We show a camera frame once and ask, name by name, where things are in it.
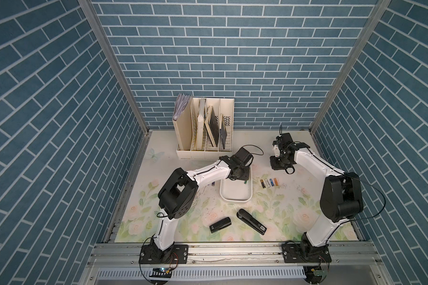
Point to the white plastic storage tray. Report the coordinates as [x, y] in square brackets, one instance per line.
[237, 191]

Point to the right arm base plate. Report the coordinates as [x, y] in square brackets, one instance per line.
[305, 253]

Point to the dark small notebook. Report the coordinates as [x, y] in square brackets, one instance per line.
[222, 132]

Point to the small black stapler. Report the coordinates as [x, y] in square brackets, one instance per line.
[219, 225]

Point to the aluminium front rail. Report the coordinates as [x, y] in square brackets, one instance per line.
[353, 253]

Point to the black framed tablet board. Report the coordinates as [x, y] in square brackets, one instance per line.
[212, 127]

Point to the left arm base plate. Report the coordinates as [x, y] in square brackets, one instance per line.
[151, 254]

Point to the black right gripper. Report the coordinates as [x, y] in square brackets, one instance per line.
[274, 167]

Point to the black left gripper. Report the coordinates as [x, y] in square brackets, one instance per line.
[245, 175]

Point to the white ribbed cable duct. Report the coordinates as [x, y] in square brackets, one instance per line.
[203, 273]

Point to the purple paper stack folder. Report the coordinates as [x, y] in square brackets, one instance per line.
[181, 103]

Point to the beige file organizer rack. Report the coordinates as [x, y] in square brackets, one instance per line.
[190, 130]

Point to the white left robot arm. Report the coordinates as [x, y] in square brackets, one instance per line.
[179, 191]

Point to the large black stapler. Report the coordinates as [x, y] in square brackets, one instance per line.
[248, 219]

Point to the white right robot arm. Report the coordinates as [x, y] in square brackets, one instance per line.
[341, 197]

